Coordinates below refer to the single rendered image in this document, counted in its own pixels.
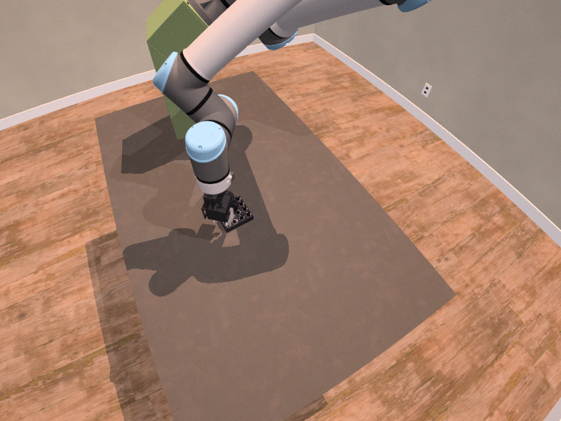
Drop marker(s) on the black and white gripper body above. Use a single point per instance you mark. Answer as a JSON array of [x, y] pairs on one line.
[[216, 207]]

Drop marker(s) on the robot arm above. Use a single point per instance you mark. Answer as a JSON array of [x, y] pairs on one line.
[[233, 26]]

